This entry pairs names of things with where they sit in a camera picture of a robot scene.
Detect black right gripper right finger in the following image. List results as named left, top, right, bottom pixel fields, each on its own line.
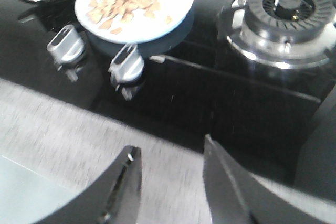
left=203, top=134, right=335, bottom=223

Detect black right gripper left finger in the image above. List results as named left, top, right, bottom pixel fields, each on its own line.
left=38, top=145, right=142, bottom=223

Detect light blue plate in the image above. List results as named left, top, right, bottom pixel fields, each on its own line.
left=75, top=0, right=194, bottom=44

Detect brown meat slices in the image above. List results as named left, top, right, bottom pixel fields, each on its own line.
left=86, top=0, right=173, bottom=35

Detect black glass gas cooktop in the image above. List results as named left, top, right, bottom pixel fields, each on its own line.
left=1, top=0, right=335, bottom=185

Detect silver stove knob right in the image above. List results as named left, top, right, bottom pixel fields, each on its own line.
left=108, top=42, right=144, bottom=87

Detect silver stove knob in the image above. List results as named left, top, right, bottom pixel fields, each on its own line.
left=108, top=42, right=144, bottom=87
left=47, top=24, right=85, bottom=65

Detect silver stove knob left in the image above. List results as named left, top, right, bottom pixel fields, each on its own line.
left=47, top=24, right=85, bottom=65

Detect right-side burner with pan support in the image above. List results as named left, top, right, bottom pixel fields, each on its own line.
left=217, top=0, right=335, bottom=70

